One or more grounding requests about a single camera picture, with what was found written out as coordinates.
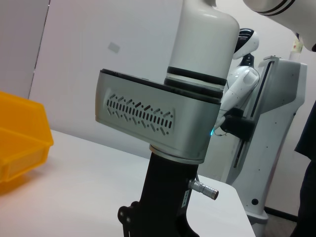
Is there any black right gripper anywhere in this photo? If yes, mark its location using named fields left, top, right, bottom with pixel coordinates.
left=117, top=152, right=200, bottom=237

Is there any yellow plastic bin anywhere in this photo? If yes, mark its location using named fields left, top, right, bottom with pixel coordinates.
left=0, top=90, right=54, bottom=191

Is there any black stand carriage block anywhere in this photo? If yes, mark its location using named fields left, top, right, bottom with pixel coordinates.
left=221, top=107, right=256, bottom=142

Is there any person in dark clothing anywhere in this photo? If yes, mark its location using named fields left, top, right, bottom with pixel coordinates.
left=290, top=98, right=316, bottom=237

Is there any white robot lift stand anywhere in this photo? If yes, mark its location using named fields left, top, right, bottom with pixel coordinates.
left=223, top=55, right=309, bottom=227

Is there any black gripper cable with plug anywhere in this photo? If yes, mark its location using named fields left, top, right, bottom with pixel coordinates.
left=187, top=172, right=220, bottom=200

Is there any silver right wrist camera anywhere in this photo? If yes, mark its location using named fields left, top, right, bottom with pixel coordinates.
left=95, top=68, right=222, bottom=161

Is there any yellowish wall sign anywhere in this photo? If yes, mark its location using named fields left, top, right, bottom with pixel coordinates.
left=292, top=37, right=303, bottom=53

